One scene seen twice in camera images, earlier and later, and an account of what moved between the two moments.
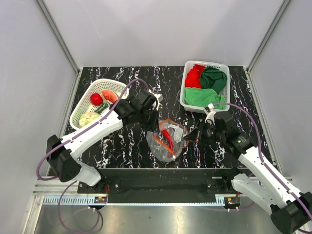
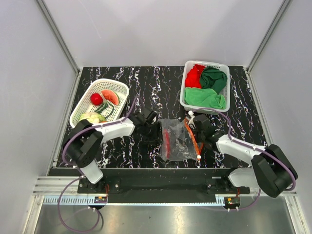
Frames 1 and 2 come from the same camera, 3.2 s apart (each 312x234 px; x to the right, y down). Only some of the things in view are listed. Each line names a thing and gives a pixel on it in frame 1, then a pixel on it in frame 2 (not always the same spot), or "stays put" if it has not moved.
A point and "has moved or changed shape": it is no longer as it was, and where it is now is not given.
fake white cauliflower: [86, 117] stays put
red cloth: [192, 78] stays put
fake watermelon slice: [110, 95] stays put
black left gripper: [153, 126] → [157, 136]
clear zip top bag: [165, 144] has moved or changed shape
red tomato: [96, 99] stays put
